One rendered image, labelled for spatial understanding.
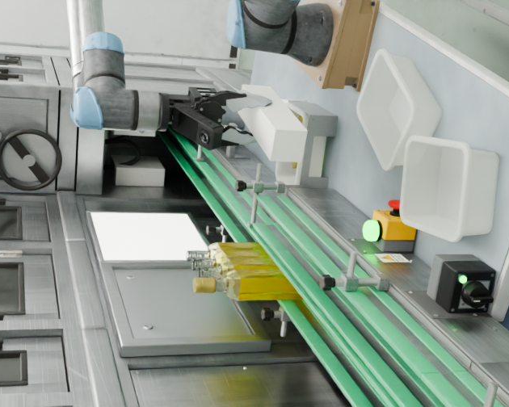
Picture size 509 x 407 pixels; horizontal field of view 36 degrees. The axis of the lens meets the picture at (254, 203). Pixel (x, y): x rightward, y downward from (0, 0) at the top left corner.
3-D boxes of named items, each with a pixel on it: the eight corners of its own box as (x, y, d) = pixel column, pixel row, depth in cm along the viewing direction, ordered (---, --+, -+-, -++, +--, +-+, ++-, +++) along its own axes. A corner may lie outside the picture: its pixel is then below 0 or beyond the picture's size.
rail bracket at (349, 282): (381, 283, 151) (316, 284, 147) (388, 248, 148) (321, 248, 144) (391, 292, 147) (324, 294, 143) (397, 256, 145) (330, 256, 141)
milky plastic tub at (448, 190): (445, 135, 156) (405, 133, 154) (513, 145, 135) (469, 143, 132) (436, 222, 159) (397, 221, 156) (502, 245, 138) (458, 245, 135)
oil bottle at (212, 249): (284, 262, 202) (203, 262, 196) (287, 241, 200) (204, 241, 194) (291, 270, 197) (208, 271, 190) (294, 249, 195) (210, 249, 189)
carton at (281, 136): (270, 86, 162) (241, 84, 160) (307, 131, 141) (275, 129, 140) (265, 114, 164) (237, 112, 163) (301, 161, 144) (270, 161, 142)
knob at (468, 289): (481, 304, 137) (492, 312, 134) (458, 304, 136) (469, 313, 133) (486, 280, 136) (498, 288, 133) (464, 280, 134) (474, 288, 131)
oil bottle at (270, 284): (308, 290, 186) (220, 291, 180) (311, 267, 184) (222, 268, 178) (316, 300, 181) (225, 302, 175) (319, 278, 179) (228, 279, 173)
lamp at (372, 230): (371, 237, 167) (358, 237, 166) (375, 216, 165) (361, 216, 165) (380, 245, 163) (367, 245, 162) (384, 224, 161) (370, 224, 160)
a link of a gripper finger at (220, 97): (244, 85, 148) (198, 95, 147) (246, 88, 147) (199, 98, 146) (247, 108, 151) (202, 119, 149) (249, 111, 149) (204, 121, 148)
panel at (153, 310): (189, 220, 262) (85, 219, 252) (190, 211, 261) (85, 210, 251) (270, 351, 180) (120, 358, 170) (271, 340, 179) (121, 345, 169)
